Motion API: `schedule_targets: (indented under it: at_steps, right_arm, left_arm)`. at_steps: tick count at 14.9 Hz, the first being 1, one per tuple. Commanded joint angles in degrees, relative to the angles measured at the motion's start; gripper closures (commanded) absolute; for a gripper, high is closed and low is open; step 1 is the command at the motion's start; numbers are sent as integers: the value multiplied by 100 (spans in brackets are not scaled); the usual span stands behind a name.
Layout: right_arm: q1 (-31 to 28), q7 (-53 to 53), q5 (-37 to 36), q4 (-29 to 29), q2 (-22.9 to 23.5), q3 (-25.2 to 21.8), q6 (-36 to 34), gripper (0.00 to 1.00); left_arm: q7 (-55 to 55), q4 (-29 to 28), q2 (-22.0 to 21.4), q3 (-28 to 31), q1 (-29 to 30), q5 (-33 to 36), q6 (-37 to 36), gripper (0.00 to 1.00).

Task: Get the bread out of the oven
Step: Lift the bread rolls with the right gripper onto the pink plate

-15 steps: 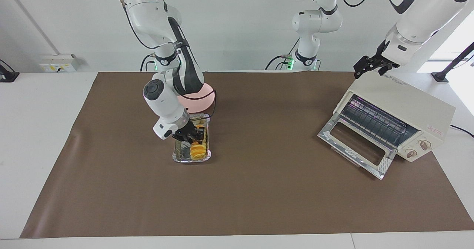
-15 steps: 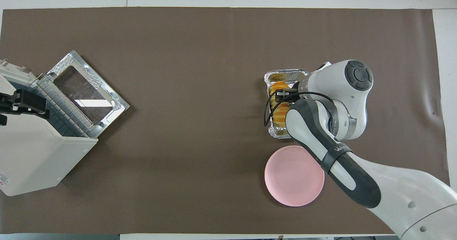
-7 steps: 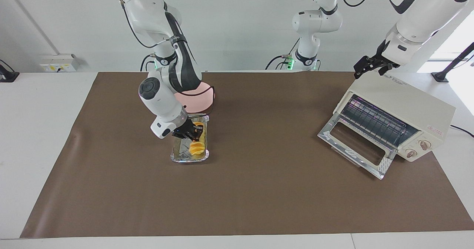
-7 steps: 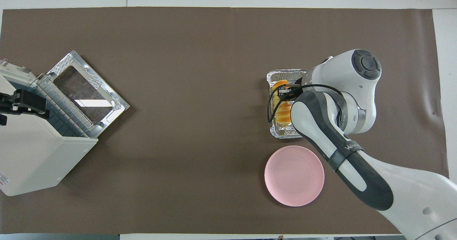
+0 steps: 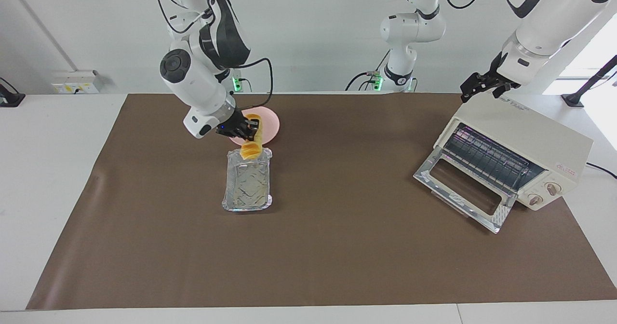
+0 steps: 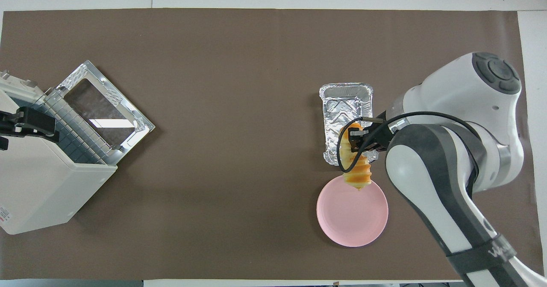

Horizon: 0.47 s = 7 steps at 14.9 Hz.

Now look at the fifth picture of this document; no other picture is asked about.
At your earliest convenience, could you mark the white wall cable duct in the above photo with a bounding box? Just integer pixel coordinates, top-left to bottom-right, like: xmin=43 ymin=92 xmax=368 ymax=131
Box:
xmin=4 ymin=0 xmax=79 ymax=72

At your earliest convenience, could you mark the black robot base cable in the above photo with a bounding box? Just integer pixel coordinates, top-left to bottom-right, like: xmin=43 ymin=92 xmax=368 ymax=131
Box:
xmin=345 ymin=48 xmax=390 ymax=92

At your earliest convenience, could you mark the aluminium foil tray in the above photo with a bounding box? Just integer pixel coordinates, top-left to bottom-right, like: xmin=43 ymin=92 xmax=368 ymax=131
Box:
xmin=222 ymin=148 xmax=273 ymax=213

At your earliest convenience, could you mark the pink round plate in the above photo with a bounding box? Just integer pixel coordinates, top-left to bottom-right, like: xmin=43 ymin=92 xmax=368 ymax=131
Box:
xmin=227 ymin=106 xmax=281 ymax=146

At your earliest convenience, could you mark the black oven power cord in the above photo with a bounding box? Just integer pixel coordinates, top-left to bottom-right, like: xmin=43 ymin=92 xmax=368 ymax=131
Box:
xmin=586 ymin=162 xmax=617 ymax=180

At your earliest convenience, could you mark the glass oven door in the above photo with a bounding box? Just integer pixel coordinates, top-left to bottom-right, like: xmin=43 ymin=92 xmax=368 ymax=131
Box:
xmin=413 ymin=151 xmax=519 ymax=234

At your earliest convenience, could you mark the black pole stand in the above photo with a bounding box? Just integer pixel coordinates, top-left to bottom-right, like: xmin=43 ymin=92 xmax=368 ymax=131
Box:
xmin=562 ymin=54 xmax=617 ymax=108

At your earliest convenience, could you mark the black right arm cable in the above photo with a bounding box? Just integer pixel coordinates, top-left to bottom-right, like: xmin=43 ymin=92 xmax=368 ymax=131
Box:
xmin=212 ymin=56 xmax=274 ymax=115

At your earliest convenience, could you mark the sliced orange bread loaf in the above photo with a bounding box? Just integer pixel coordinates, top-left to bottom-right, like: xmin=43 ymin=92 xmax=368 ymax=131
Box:
xmin=240 ymin=113 xmax=267 ymax=162

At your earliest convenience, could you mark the black bracket mount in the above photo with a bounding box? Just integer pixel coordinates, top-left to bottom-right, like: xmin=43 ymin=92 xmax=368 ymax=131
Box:
xmin=0 ymin=77 xmax=26 ymax=108

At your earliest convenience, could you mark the white toaster oven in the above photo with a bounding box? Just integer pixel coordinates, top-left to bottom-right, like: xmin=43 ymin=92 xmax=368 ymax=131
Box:
xmin=434 ymin=90 xmax=594 ymax=212

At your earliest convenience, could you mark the brown table mat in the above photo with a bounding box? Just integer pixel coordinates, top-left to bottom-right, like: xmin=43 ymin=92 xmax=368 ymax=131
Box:
xmin=25 ymin=93 xmax=617 ymax=311

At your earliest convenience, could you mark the metal oven wire rack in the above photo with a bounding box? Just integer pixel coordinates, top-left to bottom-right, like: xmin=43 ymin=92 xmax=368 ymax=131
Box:
xmin=443 ymin=124 xmax=531 ymax=197

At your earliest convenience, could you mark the white wall socket strip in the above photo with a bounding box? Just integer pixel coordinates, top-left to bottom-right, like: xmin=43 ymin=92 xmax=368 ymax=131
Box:
xmin=52 ymin=70 xmax=103 ymax=95

